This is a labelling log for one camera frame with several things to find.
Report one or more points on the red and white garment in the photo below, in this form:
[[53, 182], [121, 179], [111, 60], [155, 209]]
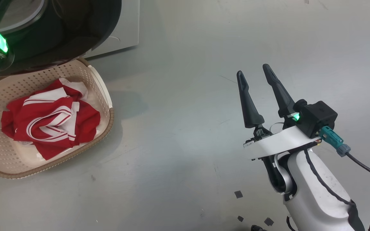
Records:
[[43, 122]]

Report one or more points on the round glass washer door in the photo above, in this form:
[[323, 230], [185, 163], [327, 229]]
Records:
[[69, 32]]

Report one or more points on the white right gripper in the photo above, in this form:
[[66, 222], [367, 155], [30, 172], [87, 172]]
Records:
[[281, 142]]

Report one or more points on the black roller base wheel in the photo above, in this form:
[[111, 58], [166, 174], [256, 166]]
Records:
[[258, 228]]

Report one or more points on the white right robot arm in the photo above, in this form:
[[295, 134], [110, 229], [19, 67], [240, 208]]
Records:
[[316, 202]]

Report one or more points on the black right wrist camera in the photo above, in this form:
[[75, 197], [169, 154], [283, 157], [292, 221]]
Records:
[[318, 118]]

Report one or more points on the cream perforated laundry basket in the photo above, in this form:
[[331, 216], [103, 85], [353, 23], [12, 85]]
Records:
[[11, 160]]

